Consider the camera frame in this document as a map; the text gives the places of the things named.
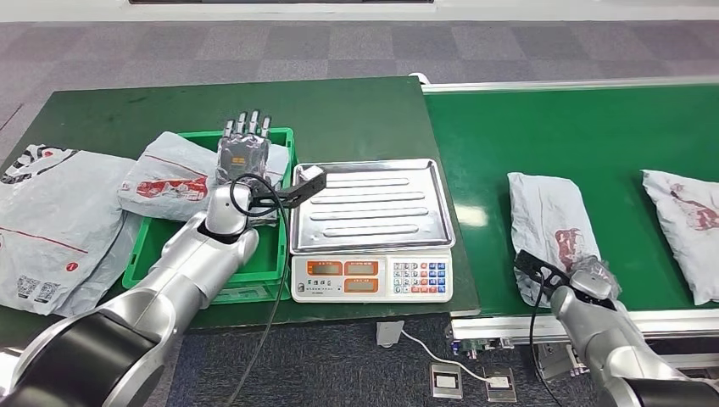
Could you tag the large grey mailer QR codes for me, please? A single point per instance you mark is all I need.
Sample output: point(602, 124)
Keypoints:
point(56, 224)

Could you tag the green conveyor belt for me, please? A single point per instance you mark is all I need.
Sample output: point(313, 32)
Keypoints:
point(561, 129)

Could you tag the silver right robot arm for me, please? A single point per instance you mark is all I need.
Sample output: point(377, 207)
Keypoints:
point(612, 342)

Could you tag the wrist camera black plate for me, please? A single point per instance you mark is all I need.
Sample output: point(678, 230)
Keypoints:
point(539, 267)
point(298, 192)

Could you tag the white power adapter block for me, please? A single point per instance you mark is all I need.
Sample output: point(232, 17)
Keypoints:
point(389, 334)

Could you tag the white scale with steel tray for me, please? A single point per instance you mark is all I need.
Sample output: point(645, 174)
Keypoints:
point(371, 202)

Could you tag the green plastic crate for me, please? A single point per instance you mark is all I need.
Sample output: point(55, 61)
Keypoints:
point(258, 264)

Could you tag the right wrist camera black plate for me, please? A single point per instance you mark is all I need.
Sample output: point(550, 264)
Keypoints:
point(539, 267)

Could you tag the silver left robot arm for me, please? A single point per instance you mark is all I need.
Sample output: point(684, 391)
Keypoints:
point(185, 269)

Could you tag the small white curved fitting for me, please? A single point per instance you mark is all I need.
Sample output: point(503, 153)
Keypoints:
point(418, 78)

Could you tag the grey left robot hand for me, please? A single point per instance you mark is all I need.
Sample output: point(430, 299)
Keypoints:
point(244, 157)

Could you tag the silver floor socket with plug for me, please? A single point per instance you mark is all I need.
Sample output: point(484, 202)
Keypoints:
point(501, 385)

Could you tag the grey parcel bag red print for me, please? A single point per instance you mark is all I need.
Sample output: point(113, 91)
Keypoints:
point(542, 208)
point(168, 168)
point(691, 241)

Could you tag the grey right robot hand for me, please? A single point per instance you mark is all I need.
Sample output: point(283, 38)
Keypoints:
point(609, 272)

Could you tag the left wrist camera black plate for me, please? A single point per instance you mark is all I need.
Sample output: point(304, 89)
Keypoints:
point(298, 192)

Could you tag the conveyor control electronics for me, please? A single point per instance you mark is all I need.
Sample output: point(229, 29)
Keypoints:
point(474, 347)

